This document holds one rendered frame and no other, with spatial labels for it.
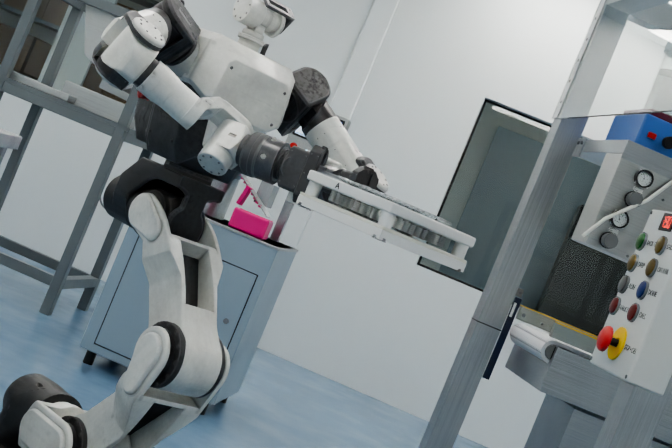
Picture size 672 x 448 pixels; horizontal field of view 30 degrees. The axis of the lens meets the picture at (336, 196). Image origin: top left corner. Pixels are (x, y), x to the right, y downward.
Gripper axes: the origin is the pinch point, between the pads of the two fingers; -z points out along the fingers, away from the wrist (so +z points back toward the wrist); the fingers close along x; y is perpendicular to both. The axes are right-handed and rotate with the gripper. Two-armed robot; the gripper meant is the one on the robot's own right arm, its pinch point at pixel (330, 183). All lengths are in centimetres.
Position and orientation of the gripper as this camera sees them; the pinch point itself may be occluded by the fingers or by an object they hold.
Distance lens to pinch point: 243.5
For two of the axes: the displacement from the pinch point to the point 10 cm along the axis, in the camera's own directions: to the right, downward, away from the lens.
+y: -2.4, -1.2, -9.6
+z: -9.0, -3.5, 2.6
